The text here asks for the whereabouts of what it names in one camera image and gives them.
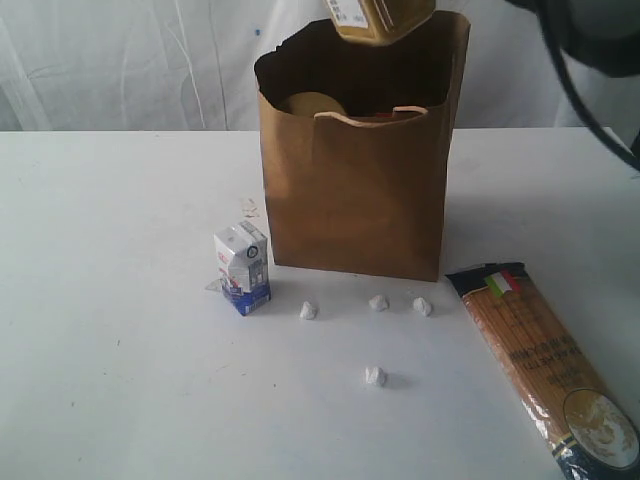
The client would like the white paper ball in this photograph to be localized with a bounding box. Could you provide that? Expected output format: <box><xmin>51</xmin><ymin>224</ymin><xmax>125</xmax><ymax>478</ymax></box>
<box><xmin>299</xmin><ymin>301</ymin><xmax>318</xmax><ymax>321</ymax></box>
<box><xmin>368</xmin><ymin>294</ymin><xmax>390</xmax><ymax>312</ymax></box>
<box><xmin>365</xmin><ymin>366</ymin><xmax>387</xmax><ymax>388</ymax></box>
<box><xmin>412</xmin><ymin>297</ymin><xmax>433</xmax><ymax>317</ymax></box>

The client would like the brown paper bag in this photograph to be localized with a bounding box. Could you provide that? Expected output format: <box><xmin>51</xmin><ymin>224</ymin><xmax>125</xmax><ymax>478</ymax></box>
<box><xmin>254</xmin><ymin>10</ymin><xmax>470</xmax><ymax>281</ymax></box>

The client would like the yellow millet bottle white cap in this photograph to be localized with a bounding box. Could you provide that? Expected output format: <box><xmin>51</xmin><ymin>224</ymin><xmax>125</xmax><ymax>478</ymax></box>
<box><xmin>325</xmin><ymin>0</ymin><xmax>436</xmax><ymax>46</ymax></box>

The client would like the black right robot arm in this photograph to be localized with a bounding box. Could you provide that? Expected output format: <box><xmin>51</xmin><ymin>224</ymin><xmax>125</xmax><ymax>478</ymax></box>
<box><xmin>511</xmin><ymin>0</ymin><xmax>639</xmax><ymax>78</ymax></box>

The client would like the torn paper scrap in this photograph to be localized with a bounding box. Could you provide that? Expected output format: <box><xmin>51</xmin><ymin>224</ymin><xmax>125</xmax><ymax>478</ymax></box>
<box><xmin>240</xmin><ymin>198</ymin><xmax>261</xmax><ymax>219</ymax></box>

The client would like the small white milk carton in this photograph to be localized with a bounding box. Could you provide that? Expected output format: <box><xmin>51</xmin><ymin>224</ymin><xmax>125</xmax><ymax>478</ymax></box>
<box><xmin>214</xmin><ymin>221</ymin><xmax>271</xmax><ymax>316</ymax></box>

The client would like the white curtain backdrop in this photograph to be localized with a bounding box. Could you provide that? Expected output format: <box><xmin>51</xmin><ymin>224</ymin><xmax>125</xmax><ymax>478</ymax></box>
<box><xmin>0</xmin><ymin>0</ymin><xmax>640</xmax><ymax>133</ymax></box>

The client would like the spaghetti packet with Italian flag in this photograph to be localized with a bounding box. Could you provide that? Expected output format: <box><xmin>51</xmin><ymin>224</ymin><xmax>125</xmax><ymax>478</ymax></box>
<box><xmin>448</xmin><ymin>262</ymin><xmax>639</xmax><ymax>479</ymax></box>

